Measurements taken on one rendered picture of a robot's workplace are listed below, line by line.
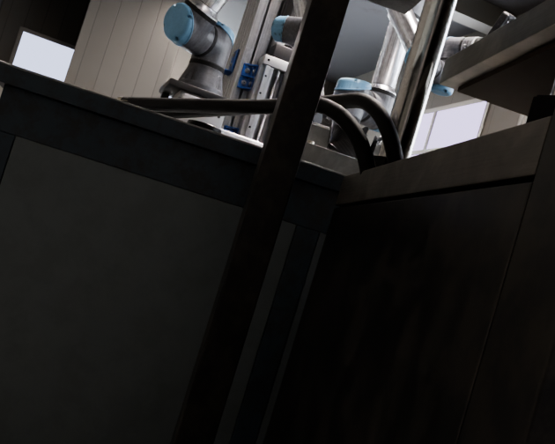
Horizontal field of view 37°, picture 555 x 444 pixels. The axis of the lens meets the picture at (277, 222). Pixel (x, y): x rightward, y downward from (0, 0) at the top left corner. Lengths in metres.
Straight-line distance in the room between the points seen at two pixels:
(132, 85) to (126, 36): 0.51
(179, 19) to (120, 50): 6.45
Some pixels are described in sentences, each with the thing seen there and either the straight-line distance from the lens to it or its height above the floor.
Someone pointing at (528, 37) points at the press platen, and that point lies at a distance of 1.25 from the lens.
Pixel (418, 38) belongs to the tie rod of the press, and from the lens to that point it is 1.61.
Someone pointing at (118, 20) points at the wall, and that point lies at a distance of 9.05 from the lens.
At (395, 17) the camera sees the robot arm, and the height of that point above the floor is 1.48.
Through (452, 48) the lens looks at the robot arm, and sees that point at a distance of 2.76.
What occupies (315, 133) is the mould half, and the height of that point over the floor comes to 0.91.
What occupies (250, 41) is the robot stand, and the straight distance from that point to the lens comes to 2.88.
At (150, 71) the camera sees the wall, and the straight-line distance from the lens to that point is 8.99.
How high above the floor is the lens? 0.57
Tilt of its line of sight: 3 degrees up
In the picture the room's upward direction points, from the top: 17 degrees clockwise
